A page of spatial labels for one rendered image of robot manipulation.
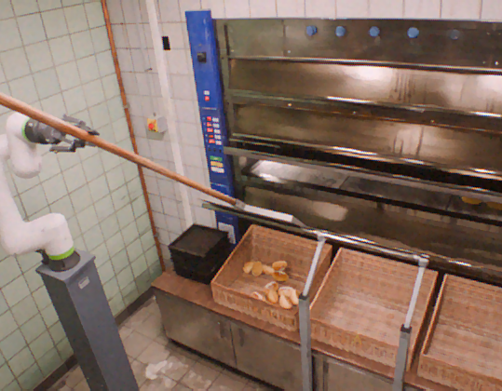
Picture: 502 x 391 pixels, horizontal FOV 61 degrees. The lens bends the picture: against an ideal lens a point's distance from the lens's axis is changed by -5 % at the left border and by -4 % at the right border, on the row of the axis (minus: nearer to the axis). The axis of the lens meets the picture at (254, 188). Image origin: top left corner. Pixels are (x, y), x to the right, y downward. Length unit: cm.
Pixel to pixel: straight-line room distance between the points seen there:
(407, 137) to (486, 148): 35
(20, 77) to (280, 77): 141
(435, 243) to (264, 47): 133
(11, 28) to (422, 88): 208
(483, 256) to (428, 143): 63
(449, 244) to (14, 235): 204
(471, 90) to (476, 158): 31
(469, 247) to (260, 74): 138
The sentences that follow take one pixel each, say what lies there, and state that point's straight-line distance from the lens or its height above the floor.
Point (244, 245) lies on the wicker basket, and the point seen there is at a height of 77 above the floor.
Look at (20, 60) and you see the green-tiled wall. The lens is 272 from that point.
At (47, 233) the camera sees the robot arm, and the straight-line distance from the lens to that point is 210.
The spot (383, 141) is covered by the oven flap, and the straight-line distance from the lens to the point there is 223.
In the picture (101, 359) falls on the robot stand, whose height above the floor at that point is 63.
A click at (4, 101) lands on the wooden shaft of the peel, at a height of 214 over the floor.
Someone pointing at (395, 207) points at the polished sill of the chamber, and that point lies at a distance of 238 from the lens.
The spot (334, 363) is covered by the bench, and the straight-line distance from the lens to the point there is 244.
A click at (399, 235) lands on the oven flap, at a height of 101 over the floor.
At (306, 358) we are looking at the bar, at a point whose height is 54.
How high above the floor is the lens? 239
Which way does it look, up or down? 28 degrees down
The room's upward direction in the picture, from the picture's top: 6 degrees counter-clockwise
